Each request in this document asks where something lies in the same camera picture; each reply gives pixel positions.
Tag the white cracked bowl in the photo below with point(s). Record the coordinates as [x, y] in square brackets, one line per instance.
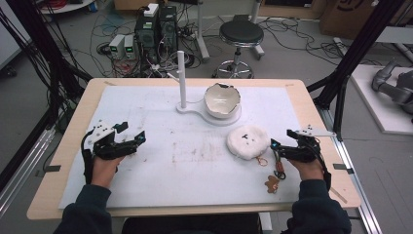
[222, 99]

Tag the wooden table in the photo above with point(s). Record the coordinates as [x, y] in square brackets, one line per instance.
[324, 182]

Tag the white stand with post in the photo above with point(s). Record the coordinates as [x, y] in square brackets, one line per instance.
[181, 81]

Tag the aluminium floor rail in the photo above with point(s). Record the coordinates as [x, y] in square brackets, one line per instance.
[354, 169]
[22, 162]

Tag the white table mat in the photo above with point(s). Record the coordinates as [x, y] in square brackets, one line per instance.
[156, 162]

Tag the person's legs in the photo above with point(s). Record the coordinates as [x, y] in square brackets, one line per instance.
[191, 226]

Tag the black round stool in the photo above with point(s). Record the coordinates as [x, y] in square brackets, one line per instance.
[241, 33]

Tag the black computer tower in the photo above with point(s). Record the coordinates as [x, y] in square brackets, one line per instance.
[168, 27]
[146, 32]

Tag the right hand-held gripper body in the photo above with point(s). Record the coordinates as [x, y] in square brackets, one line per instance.
[302, 151]

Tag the white round plush toy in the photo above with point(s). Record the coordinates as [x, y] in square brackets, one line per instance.
[248, 142]

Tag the black metal frame post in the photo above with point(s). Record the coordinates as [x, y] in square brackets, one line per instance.
[35, 42]
[354, 58]

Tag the person's right hand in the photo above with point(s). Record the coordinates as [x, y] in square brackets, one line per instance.
[308, 170]

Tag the white floor platform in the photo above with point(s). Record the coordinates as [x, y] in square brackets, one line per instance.
[373, 104]

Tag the grey power supply unit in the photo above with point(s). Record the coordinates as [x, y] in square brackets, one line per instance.
[130, 45]
[117, 45]

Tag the cardboard box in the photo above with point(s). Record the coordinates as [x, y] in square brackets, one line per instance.
[350, 16]

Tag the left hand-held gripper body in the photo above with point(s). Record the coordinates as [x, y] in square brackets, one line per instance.
[108, 148]

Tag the person's left hand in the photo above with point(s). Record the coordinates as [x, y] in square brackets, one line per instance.
[103, 172]

